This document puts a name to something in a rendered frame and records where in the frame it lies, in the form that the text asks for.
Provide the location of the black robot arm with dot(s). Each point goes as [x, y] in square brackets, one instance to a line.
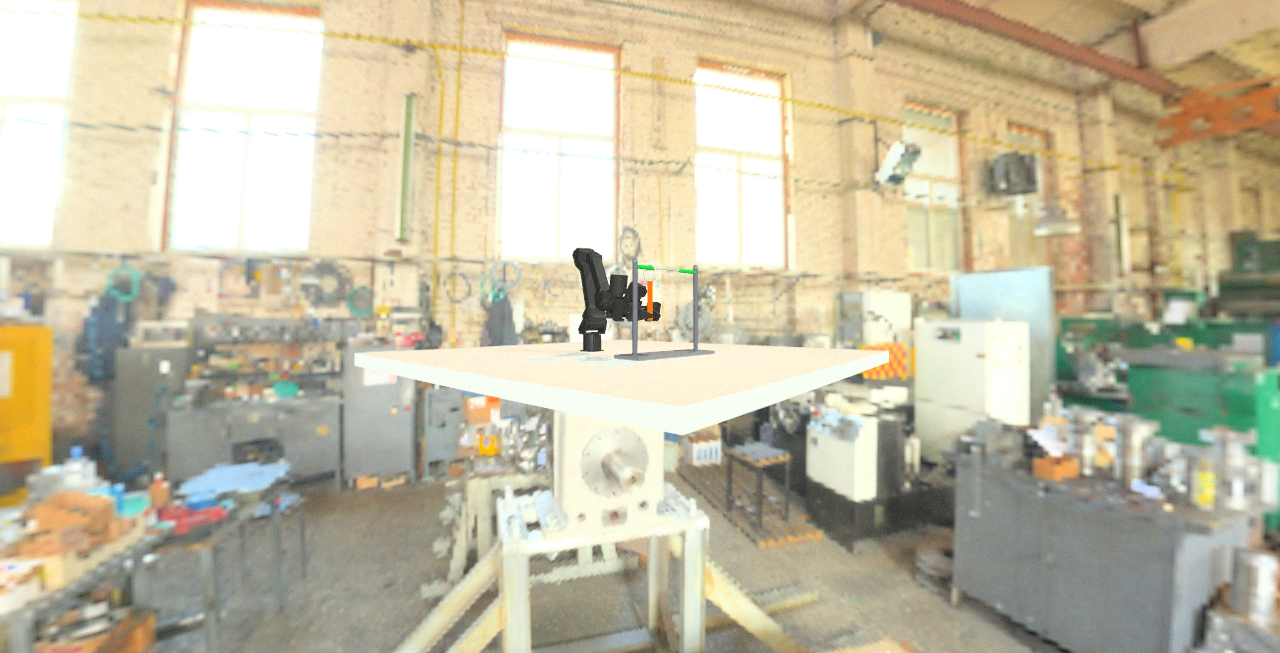
[598, 296]

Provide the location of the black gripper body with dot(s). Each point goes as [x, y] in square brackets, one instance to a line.
[620, 309]

